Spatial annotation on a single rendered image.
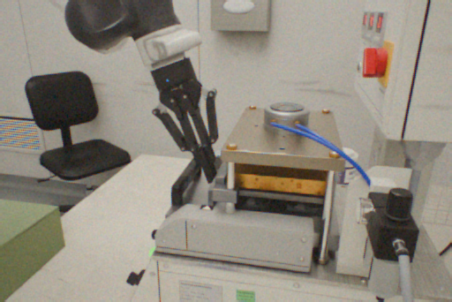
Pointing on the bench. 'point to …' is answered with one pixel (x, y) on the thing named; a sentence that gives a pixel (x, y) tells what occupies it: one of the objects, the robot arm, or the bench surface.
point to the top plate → (288, 139)
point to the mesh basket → (437, 200)
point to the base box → (237, 287)
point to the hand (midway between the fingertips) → (207, 164)
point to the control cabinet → (401, 106)
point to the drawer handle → (184, 182)
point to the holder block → (283, 211)
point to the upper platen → (281, 183)
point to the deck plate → (439, 283)
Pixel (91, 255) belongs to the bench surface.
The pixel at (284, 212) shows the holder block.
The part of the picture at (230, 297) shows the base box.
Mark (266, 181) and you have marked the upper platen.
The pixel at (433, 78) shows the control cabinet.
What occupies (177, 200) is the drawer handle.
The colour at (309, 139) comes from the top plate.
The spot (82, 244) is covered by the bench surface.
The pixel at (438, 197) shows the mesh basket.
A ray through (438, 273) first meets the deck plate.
